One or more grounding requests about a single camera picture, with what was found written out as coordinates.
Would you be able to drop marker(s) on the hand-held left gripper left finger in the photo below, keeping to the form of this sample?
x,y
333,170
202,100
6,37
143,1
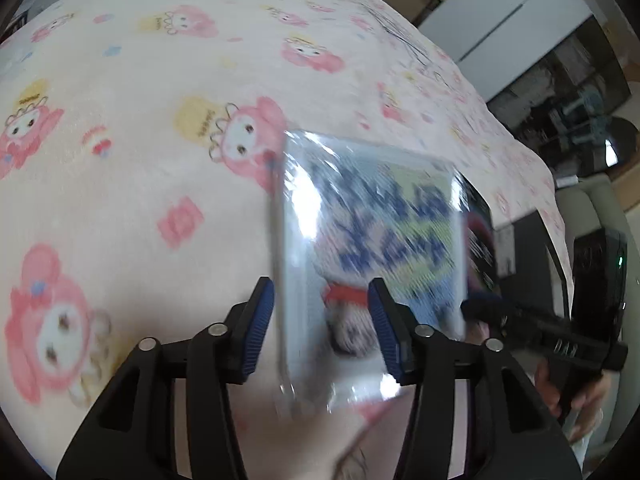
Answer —
x,y
260,325

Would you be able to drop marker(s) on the person's right hand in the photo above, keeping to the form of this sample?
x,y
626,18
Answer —
x,y
595,395

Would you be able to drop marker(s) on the black packet with pink arcs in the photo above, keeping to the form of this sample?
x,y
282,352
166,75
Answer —
x,y
481,250

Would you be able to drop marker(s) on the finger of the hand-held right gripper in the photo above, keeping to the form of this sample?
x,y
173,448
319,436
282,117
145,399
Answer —
x,y
505,317

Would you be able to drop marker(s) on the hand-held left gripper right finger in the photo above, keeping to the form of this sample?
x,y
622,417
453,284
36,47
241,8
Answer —
x,y
385,330

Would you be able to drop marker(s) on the clear packet with blue print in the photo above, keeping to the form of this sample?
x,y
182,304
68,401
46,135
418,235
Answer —
x,y
385,210

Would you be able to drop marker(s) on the dark storage container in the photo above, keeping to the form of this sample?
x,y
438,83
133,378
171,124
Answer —
x,y
535,270

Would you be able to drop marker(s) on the white wardrobe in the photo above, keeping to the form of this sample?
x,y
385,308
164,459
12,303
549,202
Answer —
x,y
505,10

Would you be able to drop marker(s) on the pink printed blanket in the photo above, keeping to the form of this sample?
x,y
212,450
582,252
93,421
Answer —
x,y
125,110

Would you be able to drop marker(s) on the dark glass cabinet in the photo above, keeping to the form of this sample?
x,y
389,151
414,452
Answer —
x,y
565,95

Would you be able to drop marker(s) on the grey-green sofa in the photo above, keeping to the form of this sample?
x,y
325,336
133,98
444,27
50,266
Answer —
x,y
595,205

